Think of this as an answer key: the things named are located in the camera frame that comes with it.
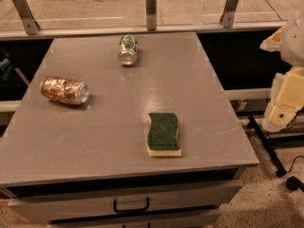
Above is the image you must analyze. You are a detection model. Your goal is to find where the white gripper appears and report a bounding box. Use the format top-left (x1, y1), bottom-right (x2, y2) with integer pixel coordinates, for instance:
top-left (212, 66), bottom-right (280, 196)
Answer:
top-left (259, 9), bottom-right (304, 132)

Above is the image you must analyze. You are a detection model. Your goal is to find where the black floor cable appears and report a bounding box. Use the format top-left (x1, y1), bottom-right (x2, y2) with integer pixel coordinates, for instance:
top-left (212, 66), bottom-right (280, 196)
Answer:
top-left (285, 155), bottom-right (304, 192)

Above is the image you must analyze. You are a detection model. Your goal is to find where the right metal railing bracket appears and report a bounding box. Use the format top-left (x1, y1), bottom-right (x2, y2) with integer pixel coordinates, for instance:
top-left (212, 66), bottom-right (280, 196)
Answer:
top-left (219, 0), bottom-right (238, 28)

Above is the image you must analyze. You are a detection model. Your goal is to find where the middle metal railing bracket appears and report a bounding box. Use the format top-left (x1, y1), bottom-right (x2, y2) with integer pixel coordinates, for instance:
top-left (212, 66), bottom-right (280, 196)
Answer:
top-left (145, 0), bottom-right (157, 30)

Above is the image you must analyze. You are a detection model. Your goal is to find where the left metal railing bracket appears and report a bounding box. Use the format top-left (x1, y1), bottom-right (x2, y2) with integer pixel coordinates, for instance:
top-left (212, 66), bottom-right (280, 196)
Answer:
top-left (11, 0), bottom-right (40, 35)

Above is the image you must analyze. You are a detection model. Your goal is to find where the black upper drawer handle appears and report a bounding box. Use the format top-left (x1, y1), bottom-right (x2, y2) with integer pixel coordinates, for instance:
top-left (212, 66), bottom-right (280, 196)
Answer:
top-left (112, 198), bottom-right (150, 214)

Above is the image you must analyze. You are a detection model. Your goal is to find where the grey drawer cabinet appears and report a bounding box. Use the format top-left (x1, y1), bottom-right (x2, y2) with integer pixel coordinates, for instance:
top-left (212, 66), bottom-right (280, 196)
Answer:
top-left (0, 32), bottom-right (257, 228)

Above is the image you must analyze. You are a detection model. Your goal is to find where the green soda can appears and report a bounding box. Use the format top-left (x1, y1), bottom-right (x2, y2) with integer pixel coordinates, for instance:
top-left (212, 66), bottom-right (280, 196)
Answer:
top-left (118, 34), bottom-right (138, 67)

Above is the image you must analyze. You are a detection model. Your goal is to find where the green and yellow sponge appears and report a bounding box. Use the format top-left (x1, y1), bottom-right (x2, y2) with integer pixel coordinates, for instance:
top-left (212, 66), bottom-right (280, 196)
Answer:
top-left (146, 113), bottom-right (181, 158)

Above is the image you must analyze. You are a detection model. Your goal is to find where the black metal stand base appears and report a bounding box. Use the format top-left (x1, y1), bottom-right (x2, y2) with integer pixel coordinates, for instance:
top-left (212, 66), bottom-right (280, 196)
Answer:
top-left (247, 116), bottom-right (304, 178)

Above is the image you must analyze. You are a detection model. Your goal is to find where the brown crumpled soda can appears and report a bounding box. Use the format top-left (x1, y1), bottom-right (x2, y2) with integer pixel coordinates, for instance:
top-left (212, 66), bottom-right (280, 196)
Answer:
top-left (40, 77), bottom-right (89, 105)

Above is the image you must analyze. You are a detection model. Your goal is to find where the metal railing bracket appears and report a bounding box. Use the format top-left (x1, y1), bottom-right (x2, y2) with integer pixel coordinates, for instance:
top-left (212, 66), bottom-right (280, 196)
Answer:
top-left (11, 0), bottom-right (40, 35)
top-left (145, 0), bottom-right (157, 30)
top-left (219, 0), bottom-right (238, 28)

